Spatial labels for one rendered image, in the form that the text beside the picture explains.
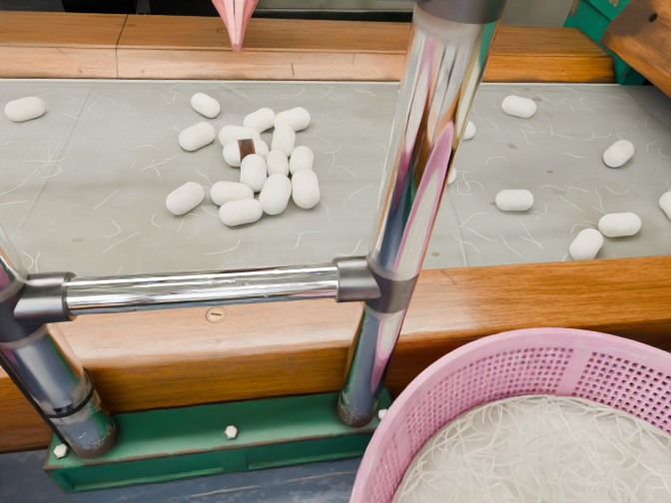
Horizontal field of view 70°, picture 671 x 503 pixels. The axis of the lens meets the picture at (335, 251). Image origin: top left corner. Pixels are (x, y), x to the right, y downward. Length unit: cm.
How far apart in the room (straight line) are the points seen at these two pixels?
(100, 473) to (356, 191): 27
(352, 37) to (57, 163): 35
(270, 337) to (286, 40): 40
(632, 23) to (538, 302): 39
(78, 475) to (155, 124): 30
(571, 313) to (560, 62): 41
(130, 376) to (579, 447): 26
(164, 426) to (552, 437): 22
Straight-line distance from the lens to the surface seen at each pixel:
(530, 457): 31
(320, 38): 61
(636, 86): 73
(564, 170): 51
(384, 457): 26
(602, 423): 34
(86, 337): 29
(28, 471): 37
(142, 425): 31
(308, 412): 31
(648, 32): 62
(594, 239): 41
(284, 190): 37
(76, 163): 46
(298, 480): 33
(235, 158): 41
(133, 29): 62
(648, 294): 38
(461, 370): 29
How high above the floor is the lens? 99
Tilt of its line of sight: 46 degrees down
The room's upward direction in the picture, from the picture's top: 7 degrees clockwise
